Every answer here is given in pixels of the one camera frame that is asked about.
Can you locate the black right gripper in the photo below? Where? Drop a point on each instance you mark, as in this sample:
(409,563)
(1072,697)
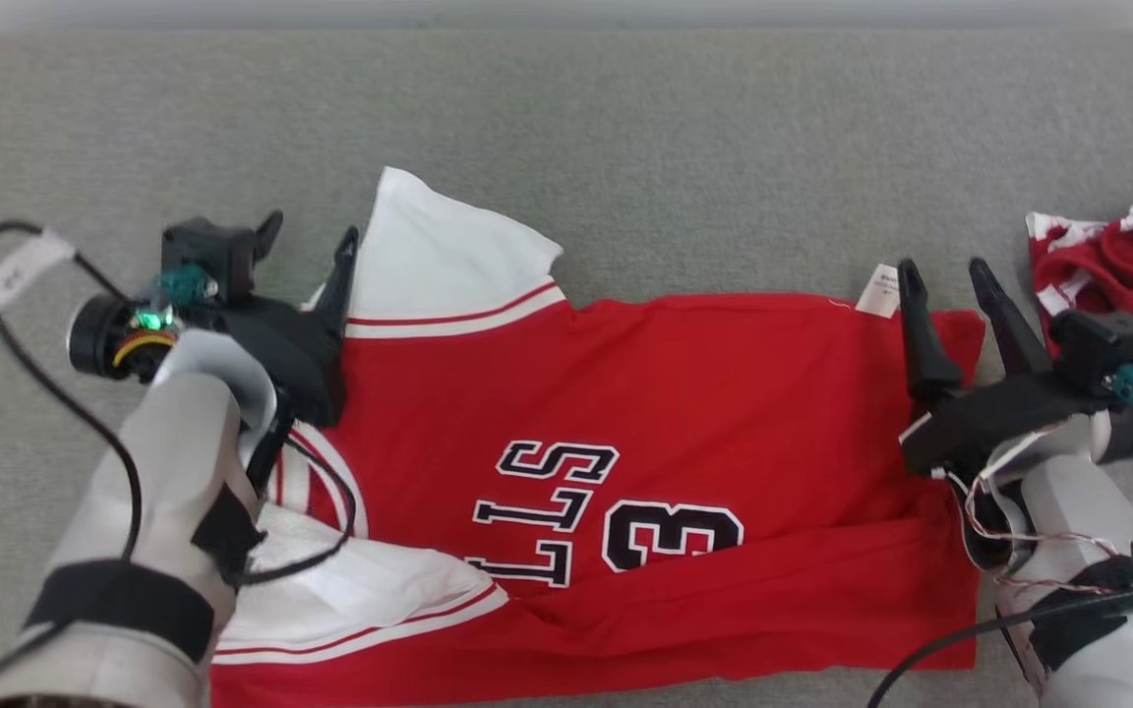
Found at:
(989,418)

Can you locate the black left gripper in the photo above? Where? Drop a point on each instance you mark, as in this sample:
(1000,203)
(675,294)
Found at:
(301,354)

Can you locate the red white basketball jersey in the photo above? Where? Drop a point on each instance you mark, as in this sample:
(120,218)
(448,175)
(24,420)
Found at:
(675,393)

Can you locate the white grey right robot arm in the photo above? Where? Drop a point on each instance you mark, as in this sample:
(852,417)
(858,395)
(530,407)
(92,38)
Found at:
(1078,511)

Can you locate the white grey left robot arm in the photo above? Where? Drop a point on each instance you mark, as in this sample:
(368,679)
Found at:
(163,462)

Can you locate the red white shorts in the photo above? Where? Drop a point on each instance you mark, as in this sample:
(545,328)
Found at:
(1117,256)

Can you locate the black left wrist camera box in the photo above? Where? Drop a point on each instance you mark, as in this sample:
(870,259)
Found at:
(203,246)

